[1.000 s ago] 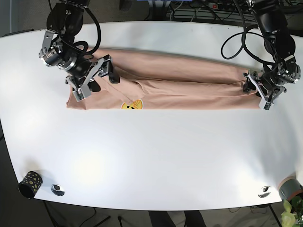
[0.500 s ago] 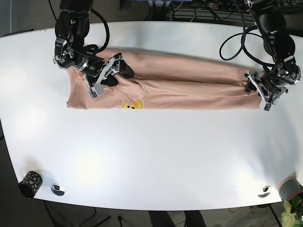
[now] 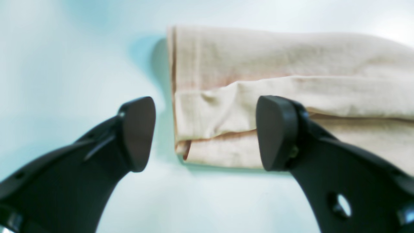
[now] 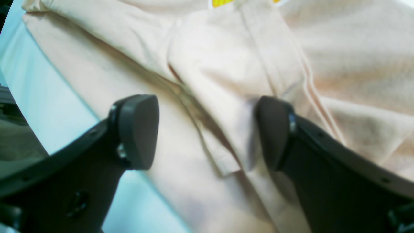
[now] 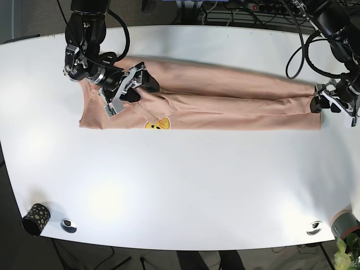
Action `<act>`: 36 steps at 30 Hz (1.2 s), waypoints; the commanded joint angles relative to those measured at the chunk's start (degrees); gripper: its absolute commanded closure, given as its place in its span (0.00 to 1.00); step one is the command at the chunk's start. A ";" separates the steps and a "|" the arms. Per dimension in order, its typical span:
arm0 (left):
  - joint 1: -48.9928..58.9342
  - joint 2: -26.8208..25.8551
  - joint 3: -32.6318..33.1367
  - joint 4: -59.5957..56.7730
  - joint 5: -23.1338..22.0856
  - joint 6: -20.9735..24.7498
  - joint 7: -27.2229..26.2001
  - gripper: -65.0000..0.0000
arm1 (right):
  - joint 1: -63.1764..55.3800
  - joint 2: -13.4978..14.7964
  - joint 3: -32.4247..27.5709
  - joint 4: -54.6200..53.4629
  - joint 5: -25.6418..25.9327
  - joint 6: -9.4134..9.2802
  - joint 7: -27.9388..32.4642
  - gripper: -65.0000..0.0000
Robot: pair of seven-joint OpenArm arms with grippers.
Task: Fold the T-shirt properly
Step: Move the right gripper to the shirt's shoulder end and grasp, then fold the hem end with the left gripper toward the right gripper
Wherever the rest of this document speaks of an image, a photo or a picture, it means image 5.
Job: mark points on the green potted plant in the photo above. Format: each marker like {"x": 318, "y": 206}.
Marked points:
{"x": 347, "y": 256}

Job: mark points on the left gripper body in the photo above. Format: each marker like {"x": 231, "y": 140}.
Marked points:
{"x": 341, "y": 92}

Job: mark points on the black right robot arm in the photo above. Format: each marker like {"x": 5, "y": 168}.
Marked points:
{"x": 84, "y": 33}

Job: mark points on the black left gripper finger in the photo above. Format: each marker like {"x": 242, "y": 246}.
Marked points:
{"x": 319, "y": 103}
{"x": 350, "y": 114}

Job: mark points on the grey plant pot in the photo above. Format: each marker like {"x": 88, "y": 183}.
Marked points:
{"x": 344, "y": 223}

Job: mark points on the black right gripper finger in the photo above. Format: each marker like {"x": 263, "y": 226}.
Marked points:
{"x": 149, "y": 83}
{"x": 116, "y": 105}

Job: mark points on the silver table grommet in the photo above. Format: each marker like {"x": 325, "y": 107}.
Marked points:
{"x": 68, "y": 226}
{"x": 314, "y": 228}

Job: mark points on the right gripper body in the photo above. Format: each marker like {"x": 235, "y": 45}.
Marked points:
{"x": 111, "y": 81}

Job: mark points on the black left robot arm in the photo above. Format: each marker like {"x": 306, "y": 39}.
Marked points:
{"x": 333, "y": 24}

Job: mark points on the right silver table grommet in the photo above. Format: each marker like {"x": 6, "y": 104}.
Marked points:
{"x": 314, "y": 228}

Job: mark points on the black gold spotted cup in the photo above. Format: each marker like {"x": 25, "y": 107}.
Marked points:
{"x": 36, "y": 219}

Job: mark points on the peach pink T-shirt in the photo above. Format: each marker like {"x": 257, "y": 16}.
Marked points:
{"x": 199, "y": 96}

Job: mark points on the left silver table grommet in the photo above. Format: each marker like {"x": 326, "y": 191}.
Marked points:
{"x": 68, "y": 226}

